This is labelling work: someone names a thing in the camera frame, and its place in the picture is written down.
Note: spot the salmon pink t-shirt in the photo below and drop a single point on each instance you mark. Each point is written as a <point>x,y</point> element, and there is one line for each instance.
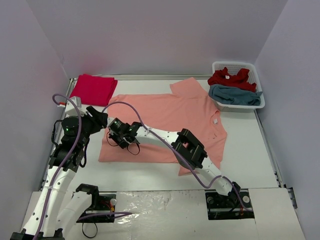
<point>188,106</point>

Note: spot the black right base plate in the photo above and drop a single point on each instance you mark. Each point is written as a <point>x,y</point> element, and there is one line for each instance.
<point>220,207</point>

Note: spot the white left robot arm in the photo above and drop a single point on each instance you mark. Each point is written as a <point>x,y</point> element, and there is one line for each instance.
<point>48,221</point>

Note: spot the white plastic laundry basket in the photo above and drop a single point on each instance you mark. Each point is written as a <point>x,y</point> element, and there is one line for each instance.
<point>233,68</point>

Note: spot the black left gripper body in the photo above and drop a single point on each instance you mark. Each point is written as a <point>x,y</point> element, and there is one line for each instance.
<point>97,116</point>

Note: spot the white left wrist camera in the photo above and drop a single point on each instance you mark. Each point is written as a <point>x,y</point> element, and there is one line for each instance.
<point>71,108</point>

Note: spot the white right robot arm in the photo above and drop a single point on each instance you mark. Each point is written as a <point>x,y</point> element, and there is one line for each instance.
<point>188,150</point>

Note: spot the blue-grey t-shirt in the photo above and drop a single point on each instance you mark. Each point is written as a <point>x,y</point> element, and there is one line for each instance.
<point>234,96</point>

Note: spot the dark red t-shirt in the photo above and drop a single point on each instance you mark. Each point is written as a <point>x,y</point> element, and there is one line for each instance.
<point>240,80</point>

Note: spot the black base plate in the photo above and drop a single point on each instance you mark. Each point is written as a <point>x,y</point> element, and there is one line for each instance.
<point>220,207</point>
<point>105,204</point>

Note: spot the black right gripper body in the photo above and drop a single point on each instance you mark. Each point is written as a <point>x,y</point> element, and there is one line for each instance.
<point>113,135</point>

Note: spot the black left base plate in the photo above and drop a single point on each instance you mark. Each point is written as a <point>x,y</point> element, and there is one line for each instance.
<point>105,204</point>

